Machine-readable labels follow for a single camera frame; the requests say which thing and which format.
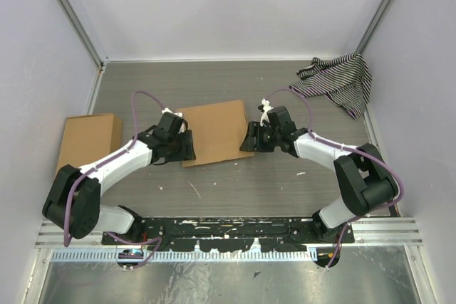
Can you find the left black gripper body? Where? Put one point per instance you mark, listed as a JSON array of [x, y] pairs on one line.
[[182, 147]]

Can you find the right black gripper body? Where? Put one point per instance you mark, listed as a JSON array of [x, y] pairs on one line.
[[268, 137]]

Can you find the brown cardboard box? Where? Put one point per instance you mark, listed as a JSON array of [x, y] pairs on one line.
[[218, 131], [88, 138]]

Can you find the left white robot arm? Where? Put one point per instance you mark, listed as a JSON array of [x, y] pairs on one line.
[[74, 200]]

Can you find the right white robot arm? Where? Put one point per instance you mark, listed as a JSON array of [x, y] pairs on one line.
[[364, 183]]

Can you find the folded brown cardboard box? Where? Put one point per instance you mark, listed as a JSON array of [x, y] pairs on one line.
[[88, 138]]

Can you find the striped cloth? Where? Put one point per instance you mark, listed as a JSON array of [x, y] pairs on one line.
[[345, 81]]

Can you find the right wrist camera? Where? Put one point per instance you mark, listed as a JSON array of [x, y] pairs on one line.
[[275, 118]]

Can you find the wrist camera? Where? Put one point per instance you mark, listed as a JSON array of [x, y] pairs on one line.
[[171, 124], [275, 118]]

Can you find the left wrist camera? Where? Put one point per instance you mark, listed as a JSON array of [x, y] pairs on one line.
[[171, 124]]

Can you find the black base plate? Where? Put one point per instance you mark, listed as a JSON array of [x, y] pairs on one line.
[[288, 228]]

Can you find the aluminium front rail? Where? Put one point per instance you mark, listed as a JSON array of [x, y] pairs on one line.
[[371, 231]]

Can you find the slotted cable duct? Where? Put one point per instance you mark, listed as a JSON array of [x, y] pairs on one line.
[[136, 255]]

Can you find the left aluminium corner post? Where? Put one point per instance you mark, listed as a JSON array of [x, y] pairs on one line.
[[75, 21]]

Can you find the aluminium corner post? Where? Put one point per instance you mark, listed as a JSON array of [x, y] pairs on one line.
[[75, 21], [373, 25]]

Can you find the right aluminium corner post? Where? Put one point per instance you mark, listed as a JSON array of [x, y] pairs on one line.
[[373, 25]]

